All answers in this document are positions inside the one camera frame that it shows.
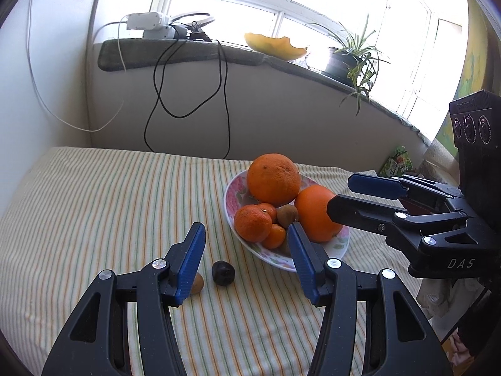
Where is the long white cable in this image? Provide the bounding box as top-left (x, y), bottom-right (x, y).
top-left (29, 0), bottom-right (126, 133)

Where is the large smooth orange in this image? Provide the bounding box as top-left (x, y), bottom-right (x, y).
top-left (294, 185), bottom-right (345, 243)

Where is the grey windowsill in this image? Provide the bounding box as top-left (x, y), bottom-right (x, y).
top-left (98, 37), bottom-right (431, 142)

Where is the dark plum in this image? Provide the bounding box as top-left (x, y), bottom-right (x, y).
top-left (212, 260), bottom-right (236, 285)

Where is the small tangerine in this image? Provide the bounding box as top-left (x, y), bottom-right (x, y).
top-left (234, 205), bottom-right (272, 243)

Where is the short white cable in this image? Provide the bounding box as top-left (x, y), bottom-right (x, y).
top-left (94, 15), bottom-right (132, 73)

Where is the person's right hand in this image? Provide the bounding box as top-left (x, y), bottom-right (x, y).
top-left (415, 277), bottom-right (486, 320)

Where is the black adapter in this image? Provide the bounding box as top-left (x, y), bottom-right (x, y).
top-left (172, 23), bottom-right (212, 42)

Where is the green snack packet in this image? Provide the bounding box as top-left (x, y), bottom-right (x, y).
top-left (378, 146), bottom-right (410, 178)

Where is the black cable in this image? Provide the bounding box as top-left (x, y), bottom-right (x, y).
top-left (217, 41), bottom-right (231, 160)
top-left (144, 39), bottom-right (225, 153)

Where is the dark plant pot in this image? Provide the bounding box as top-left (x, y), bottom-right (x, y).
top-left (325, 46), bottom-right (366, 83)

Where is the green spider plant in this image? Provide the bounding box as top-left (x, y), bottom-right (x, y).
top-left (305, 13), bottom-right (390, 116)

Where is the kumquat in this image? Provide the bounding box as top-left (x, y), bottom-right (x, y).
top-left (256, 202), bottom-right (278, 222)
top-left (261, 224), bottom-right (286, 249)

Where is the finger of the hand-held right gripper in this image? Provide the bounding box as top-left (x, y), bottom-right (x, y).
top-left (348, 172), bottom-right (465, 214)
top-left (326, 194), bottom-right (477, 264)

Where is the large bumpy orange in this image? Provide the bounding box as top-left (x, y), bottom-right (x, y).
top-left (246, 154), bottom-right (302, 207)

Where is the floral white plate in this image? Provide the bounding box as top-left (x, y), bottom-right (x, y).
top-left (223, 170), bottom-right (350, 273)

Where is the white window frame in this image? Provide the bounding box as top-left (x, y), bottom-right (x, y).
top-left (147, 0), bottom-right (466, 126)

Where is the striped tablecloth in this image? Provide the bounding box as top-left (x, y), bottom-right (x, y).
top-left (0, 147), bottom-right (443, 376)

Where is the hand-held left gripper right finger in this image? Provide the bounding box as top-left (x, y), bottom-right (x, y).
top-left (287, 222), bottom-right (455, 376)

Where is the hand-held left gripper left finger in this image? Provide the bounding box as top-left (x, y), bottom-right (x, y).
top-left (41, 222), bottom-right (207, 376)

